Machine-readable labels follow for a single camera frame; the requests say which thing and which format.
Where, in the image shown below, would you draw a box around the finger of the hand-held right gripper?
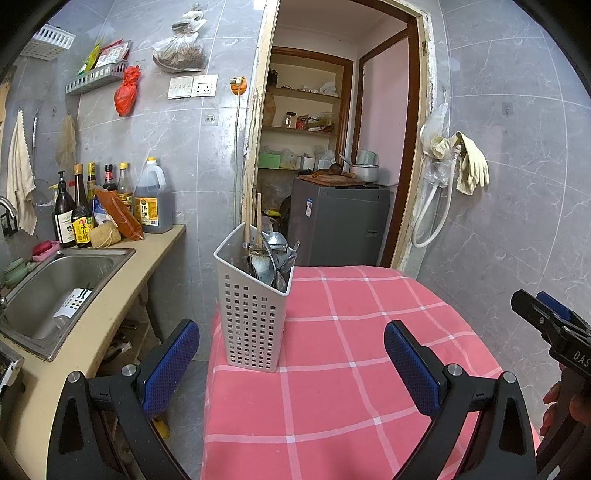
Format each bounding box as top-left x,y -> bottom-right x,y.
510,290 -> 571,354
536,291 -> 580,330

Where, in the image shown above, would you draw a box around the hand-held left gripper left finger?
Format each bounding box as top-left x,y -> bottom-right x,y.
46,318 -> 201,480

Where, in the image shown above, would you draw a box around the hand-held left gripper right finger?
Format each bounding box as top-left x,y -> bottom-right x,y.
384,320 -> 537,480

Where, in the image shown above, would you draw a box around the white perforated utensil basket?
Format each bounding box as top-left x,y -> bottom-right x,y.
213,222 -> 301,374

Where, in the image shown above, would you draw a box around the person's right hand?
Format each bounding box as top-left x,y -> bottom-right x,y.
540,378 -> 591,437

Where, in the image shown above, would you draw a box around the pink checked tablecloth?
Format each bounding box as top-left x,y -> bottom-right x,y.
201,265 -> 542,480

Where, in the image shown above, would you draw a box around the beige kitchen counter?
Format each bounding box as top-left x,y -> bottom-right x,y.
0,223 -> 187,480

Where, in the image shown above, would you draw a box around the white perforated sink insert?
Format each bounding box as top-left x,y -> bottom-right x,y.
52,285 -> 93,320

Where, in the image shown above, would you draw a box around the stainless steel sink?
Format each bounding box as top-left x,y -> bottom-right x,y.
0,248 -> 136,363

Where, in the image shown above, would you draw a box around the beige tied bundle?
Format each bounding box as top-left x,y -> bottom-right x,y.
89,223 -> 122,249

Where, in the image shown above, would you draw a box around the orange red packet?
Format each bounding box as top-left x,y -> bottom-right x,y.
95,189 -> 146,241

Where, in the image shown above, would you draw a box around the grey washing machine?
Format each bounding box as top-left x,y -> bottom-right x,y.
289,177 -> 391,269

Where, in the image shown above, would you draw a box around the large oil jug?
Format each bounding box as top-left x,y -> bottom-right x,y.
133,156 -> 173,234

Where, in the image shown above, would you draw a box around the cream rubber gloves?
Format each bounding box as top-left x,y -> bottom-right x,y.
431,130 -> 489,196

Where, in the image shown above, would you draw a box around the dark soy sauce bottle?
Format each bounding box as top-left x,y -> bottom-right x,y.
70,163 -> 96,249

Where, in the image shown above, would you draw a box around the pink soap dish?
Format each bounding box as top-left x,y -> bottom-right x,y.
31,239 -> 61,262

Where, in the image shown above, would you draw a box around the blue white packet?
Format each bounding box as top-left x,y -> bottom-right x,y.
92,193 -> 114,228

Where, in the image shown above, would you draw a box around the green teapot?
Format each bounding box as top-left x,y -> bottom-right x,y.
2,258 -> 36,288

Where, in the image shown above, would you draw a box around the dark pump bottle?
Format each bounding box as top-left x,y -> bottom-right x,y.
52,170 -> 77,249

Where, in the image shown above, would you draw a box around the yellow capped sauce bottle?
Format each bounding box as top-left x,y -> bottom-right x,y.
116,162 -> 135,209

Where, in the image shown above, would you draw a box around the metal pot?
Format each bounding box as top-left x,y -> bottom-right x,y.
338,154 -> 380,184

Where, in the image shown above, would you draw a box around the wooden cutting board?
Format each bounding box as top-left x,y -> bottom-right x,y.
297,172 -> 366,186

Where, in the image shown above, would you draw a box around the clear hanging plastic bag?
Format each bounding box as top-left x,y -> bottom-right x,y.
419,102 -> 450,160

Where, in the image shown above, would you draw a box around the metal faucet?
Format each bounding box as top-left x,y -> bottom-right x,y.
0,196 -> 20,239

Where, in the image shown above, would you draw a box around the beige dish towel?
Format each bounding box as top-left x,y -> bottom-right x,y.
5,109 -> 37,236

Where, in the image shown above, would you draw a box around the hanging loofah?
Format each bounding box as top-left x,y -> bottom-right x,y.
56,113 -> 77,175

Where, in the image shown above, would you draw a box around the red plastic bag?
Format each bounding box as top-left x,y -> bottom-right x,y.
113,65 -> 141,117

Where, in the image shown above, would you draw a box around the clear bag of dried goods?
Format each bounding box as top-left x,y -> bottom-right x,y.
152,4 -> 208,73

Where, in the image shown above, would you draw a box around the red seasoning packet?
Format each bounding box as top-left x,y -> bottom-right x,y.
95,40 -> 131,70

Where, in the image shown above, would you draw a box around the green seasoning packet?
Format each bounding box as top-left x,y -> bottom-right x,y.
78,39 -> 103,75

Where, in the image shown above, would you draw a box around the white hose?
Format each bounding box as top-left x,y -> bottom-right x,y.
410,143 -> 463,249

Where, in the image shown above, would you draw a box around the wire mesh strainer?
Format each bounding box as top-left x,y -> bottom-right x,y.
32,179 -> 59,207

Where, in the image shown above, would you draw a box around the white wall cable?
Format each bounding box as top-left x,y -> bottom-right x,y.
233,95 -> 244,219

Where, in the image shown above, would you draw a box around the worn white door frame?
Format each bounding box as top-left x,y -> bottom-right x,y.
239,0 -> 438,278

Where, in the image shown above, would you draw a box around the white light switch panel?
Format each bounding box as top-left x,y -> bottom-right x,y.
167,75 -> 194,100

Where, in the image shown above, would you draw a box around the wooden wall shelf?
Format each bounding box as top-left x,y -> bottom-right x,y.
258,45 -> 355,172

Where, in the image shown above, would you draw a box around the grey wall rack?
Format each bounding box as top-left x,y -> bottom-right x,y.
64,59 -> 128,97

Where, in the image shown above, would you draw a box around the white plastic wall basket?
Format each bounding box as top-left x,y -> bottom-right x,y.
20,23 -> 76,60

